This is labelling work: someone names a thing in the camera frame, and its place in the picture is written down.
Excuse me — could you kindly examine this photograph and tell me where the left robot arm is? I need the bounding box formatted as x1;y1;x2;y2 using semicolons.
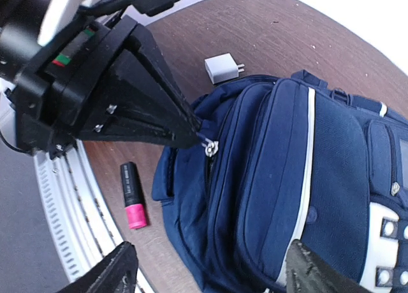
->
1;0;200;158

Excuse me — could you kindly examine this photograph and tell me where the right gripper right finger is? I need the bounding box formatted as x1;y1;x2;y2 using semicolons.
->
286;239;368;293

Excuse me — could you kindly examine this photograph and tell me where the aluminium front rail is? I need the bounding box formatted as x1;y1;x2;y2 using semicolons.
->
33;139;154;293

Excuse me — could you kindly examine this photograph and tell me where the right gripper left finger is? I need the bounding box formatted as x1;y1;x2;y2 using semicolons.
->
59;241;138;293

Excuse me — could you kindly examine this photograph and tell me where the navy blue backpack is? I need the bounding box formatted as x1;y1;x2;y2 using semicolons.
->
152;71;407;292

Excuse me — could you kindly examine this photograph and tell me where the white charger cube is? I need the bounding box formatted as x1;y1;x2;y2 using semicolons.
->
204;53;245;85

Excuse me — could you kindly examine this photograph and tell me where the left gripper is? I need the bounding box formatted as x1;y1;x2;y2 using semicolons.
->
12;16;200;158

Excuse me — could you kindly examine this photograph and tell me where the pink highlighter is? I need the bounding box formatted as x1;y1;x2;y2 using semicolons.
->
120;162;147;229

